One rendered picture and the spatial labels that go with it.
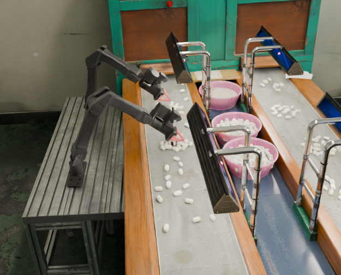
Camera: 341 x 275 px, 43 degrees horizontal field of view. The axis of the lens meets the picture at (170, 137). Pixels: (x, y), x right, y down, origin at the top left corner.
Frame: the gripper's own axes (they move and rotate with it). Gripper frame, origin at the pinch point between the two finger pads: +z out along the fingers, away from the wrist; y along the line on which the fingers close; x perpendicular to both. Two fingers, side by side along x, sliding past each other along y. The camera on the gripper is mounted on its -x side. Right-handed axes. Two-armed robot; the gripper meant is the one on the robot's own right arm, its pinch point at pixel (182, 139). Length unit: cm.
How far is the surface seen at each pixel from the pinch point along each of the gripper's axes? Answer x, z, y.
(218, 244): -2, 5, -73
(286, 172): -26, 36, -31
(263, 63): -45, 45, 80
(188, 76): -27.1, -17.1, 7.0
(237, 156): -14.6, 20.0, -16.9
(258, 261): -11, 12, -85
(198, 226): 2, 0, -62
